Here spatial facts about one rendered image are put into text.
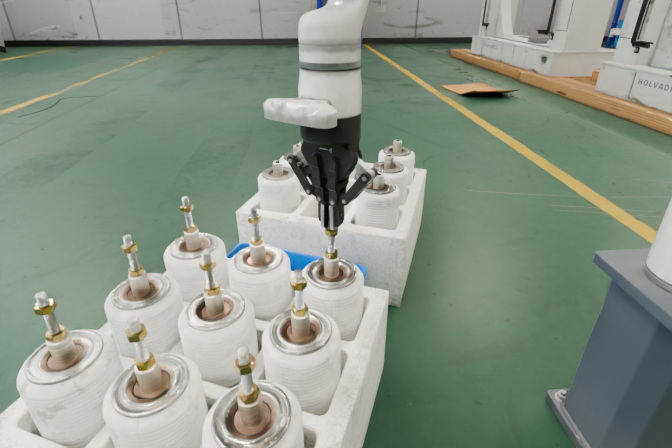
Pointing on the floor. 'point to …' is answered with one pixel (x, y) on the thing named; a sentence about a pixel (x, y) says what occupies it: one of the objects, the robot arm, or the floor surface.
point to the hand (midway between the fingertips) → (331, 214)
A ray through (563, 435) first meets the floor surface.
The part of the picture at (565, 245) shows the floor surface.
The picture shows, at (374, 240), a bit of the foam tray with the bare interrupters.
